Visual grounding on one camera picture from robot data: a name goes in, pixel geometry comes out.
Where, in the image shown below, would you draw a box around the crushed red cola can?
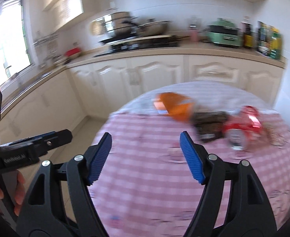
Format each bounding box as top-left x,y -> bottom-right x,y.
223,105 -> 263,151

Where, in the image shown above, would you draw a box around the crushed orange soda can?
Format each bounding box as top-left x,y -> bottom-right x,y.
153,92 -> 195,122

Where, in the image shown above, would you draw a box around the kitchen window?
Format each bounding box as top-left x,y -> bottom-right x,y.
0,0 -> 32,86

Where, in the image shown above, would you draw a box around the cream lower cabinets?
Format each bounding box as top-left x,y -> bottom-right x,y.
0,55 -> 285,143

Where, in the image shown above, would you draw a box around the red patterned stick wrapper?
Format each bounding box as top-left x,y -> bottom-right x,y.
263,122 -> 286,148

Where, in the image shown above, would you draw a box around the black snack wrapper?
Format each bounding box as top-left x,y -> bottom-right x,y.
191,111 -> 229,143

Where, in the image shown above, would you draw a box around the pink checkered tablecloth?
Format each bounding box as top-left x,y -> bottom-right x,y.
89,113 -> 290,236

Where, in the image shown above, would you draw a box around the red bowl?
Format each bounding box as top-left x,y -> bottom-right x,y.
64,47 -> 82,59

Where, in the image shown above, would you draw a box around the hanging utensil rack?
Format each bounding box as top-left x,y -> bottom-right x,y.
33,31 -> 59,67

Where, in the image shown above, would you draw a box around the black gas stove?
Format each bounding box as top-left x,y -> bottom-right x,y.
94,35 -> 180,57

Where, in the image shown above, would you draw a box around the stainless steel stock pot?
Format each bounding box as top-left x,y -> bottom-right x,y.
100,11 -> 136,38

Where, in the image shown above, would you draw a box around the steel frying pan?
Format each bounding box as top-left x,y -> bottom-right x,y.
122,20 -> 171,37

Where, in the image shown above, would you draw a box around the green yellow oil bottle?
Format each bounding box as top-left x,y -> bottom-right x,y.
269,26 -> 282,60

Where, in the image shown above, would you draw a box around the dark green glass bottle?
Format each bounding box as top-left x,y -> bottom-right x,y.
257,21 -> 269,56

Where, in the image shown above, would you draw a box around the green electric cooker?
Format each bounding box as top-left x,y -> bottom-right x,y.
208,18 -> 242,48

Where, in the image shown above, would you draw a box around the pink utensil cup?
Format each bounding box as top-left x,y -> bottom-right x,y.
189,16 -> 199,42

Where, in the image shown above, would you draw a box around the dark soy sauce bottle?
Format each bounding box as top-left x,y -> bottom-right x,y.
242,16 -> 254,49

